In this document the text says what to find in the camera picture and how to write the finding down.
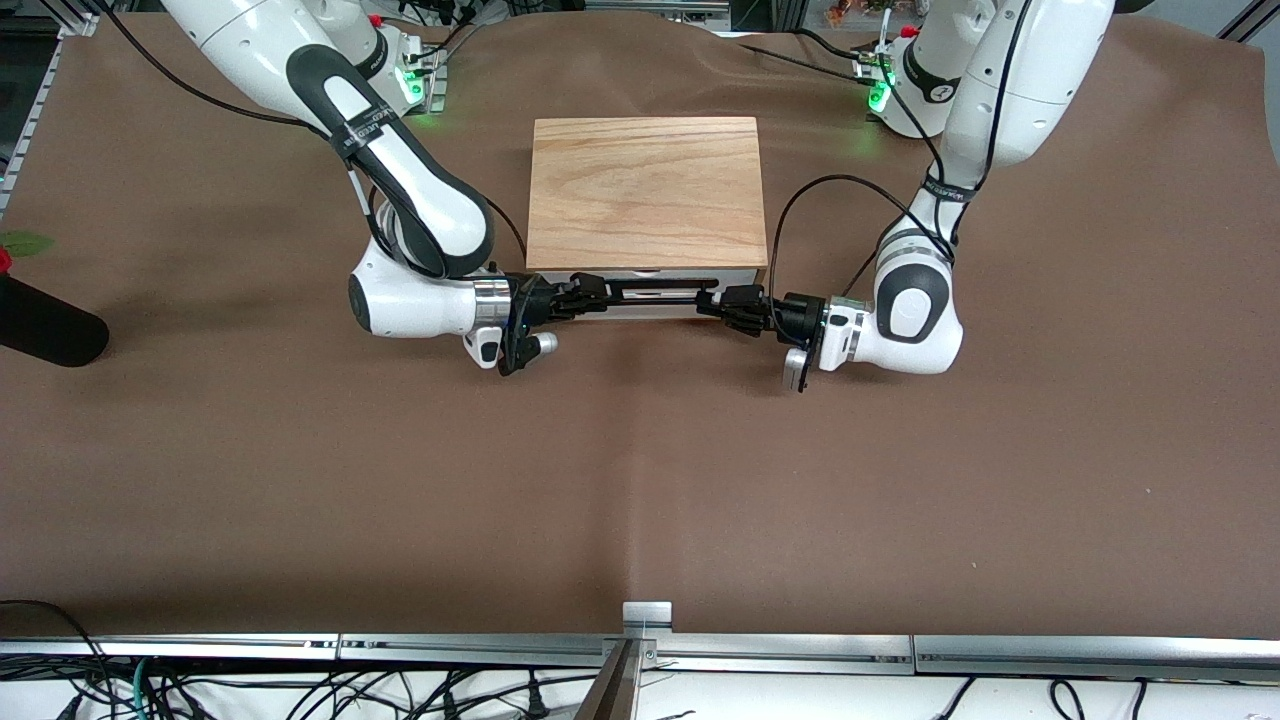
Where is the thin black table cable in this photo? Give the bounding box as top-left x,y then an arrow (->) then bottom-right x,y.
739,40 -> 873,83

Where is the black metal drawer handle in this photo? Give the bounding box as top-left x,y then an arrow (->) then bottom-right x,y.
604,279 -> 721,304

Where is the brown table mat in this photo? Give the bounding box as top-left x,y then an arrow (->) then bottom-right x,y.
0,10 -> 1280,641

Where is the aluminium edge rail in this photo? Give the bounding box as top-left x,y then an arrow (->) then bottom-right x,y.
912,635 -> 1280,685
338,633 -> 915,673
0,634 -> 340,661

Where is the black looped cable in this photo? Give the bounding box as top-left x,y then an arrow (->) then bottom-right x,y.
0,598 -> 113,720

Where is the white-fronted wooden drawer with notch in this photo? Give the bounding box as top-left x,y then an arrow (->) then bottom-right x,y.
535,267 -> 760,301

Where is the black cable tangle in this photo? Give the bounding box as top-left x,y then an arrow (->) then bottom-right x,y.
150,668 -> 601,720

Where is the small metal bracket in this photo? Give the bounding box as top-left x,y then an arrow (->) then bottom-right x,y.
622,600 -> 674,642

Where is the red flower with green leaf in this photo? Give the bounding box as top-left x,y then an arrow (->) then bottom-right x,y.
0,231 -> 57,276

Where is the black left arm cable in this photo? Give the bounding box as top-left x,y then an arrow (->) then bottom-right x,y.
767,0 -> 1033,301

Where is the light wooden drawer cabinet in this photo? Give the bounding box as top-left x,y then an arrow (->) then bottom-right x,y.
526,117 -> 769,301

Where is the black cylinder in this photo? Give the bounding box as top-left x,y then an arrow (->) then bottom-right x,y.
0,275 -> 110,368

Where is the aluminium strut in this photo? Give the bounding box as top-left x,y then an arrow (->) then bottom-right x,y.
574,640 -> 643,720

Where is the aluminium frame profile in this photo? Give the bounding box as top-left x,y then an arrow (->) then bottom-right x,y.
0,0 -> 101,216

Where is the thick black table cable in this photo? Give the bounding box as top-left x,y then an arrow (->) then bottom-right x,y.
795,27 -> 881,63

